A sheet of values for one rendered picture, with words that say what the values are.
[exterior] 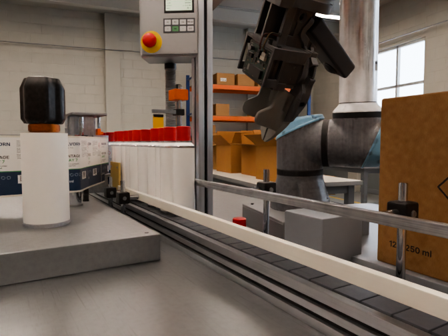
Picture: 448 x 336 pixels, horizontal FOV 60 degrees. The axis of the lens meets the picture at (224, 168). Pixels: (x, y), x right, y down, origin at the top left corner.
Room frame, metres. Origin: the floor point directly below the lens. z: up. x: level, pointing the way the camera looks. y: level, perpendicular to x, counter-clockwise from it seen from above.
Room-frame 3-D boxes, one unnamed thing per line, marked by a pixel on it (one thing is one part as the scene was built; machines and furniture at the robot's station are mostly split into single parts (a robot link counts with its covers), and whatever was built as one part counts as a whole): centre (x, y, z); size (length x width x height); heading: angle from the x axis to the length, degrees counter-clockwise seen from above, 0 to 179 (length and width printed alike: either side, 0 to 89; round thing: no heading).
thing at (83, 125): (1.32, 0.46, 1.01); 0.14 x 0.13 x 0.26; 31
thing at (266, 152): (2.78, -0.43, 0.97); 0.51 x 0.42 x 0.37; 115
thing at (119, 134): (1.28, 0.33, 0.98); 0.05 x 0.05 x 0.20
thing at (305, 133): (0.98, -0.20, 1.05); 0.13 x 0.12 x 0.14; 68
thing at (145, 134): (1.10, 0.22, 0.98); 0.05 x 0.05 x 0.20
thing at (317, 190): (0.99, -0.19, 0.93); 0.15 x 0.15 x 0.10
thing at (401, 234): (0.50, -0.22, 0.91); 0.07 x 0.03 x 0.17; 121
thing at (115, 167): (1.24, 0.35, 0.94); 0.10 x 0.01 x 0.09; 31
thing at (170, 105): (1.19, 0.16, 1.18); 0.04 x 0.04 x 0.21
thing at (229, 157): (3.54, -0.12, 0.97); 0.45 x 0.44 x 0.37; 113
